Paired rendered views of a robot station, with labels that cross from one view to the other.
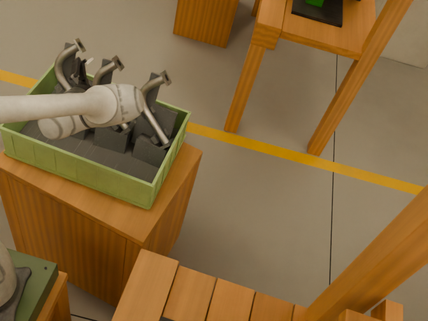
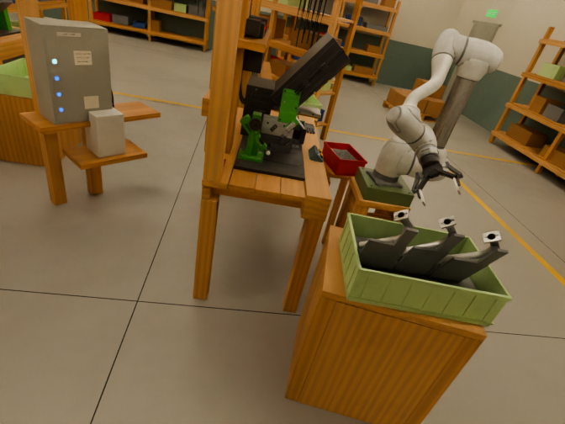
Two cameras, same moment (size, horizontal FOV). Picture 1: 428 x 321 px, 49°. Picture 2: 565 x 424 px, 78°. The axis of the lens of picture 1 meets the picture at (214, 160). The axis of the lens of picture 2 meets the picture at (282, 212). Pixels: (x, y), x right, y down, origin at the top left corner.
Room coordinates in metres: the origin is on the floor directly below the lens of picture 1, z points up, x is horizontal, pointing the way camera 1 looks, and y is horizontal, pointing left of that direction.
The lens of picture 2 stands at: (2.37, -0.31, 1.77)
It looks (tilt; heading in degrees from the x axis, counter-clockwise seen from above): 31 degrees down; 173
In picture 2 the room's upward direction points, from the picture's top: 13 degrees clockwise
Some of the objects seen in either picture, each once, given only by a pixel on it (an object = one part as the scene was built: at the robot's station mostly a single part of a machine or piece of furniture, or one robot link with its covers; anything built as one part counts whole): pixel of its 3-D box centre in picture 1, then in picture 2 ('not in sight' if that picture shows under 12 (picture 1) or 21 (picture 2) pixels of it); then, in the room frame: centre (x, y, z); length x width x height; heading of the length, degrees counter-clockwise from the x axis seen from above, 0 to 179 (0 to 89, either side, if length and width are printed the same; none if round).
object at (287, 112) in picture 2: not in sight; (288, 105); (0.06, -0.13, 1.17); 0.13 x 0.12 x 0.20; 179
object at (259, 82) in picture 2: not in sight; (258, 107); (-0.13, -0.33, 1.07); 0.30 x 0.18 x 0.34; 179
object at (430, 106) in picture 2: not in sight; (418, 98); (-5.73, 3.17, 0.37); 1.20 x 0.80 x 0.74; 101
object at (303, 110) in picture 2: not in sight; (293, 108); (-0.10, -0.09, 1.11); 0.39 x 0.16 x 0.03; 89
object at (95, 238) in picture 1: (102, 206); (370, 328); (1.13, 0.44, 0.39); 0.68 x 0.52 x 0.79; 79
